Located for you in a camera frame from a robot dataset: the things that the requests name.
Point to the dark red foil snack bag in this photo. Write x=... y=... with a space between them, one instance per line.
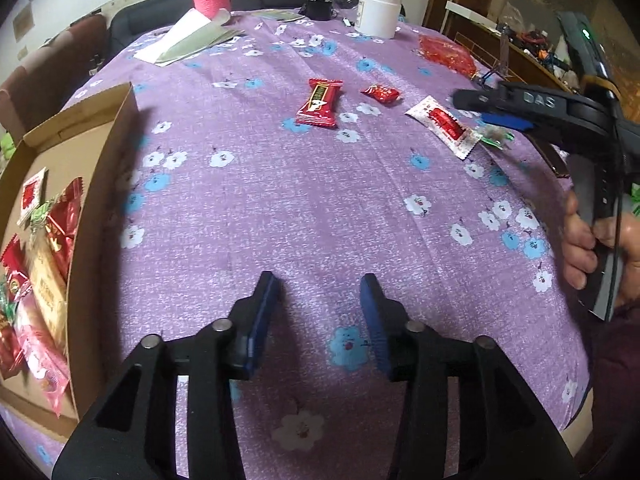
x=62 y=224

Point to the green white candy packet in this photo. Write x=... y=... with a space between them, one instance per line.
x=39 y=215

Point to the small red candy packet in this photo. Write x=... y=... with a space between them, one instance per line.
x=382 y=94

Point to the white plastic jar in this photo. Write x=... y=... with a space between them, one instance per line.
x=377 y=18

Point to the pink white candy packet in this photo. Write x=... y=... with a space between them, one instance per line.
x=43 y=359

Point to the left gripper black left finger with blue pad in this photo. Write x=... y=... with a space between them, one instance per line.
x=129 y=432

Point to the red round-logo snack packet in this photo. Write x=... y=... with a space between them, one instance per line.
x=17 y=279

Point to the clear cream wafer packet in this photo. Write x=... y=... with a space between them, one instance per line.
x=49 y=289

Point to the wooden side cabinet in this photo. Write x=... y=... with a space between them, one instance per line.
x=530 y=22

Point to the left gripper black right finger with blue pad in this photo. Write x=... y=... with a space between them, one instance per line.
x=505 y=433

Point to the purple floral tablecloth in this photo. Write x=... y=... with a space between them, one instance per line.
x=219 y=183

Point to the person's right hand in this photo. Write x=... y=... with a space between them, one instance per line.
x=580 y=239

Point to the black small device with cables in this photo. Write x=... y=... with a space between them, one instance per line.
x=317 y=10

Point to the clear plastic cup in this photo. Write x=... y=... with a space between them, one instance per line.
x=344 y=5

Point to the shallow cardboard box tray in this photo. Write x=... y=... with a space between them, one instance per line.
x=55 y=193

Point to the brown armchair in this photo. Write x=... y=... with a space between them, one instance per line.
x=44 y=81

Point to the red mesh bag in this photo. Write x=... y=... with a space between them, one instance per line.
x=446 y=53

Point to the red brown chocolate bar wrapper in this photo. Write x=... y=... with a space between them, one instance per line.
x=318 y=109

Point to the small white red sachet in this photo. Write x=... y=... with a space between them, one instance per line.
x=459 y=138

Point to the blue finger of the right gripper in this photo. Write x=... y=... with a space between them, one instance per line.
x=507 y=121

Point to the green candy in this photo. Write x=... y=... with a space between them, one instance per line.
x=496 y=136

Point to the white red large snack packet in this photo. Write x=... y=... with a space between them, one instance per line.
x=31 y=196

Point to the white paper sheets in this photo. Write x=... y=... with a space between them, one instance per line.
x=192 y=34

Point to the dark knife on table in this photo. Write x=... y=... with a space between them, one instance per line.
x=551 y=156

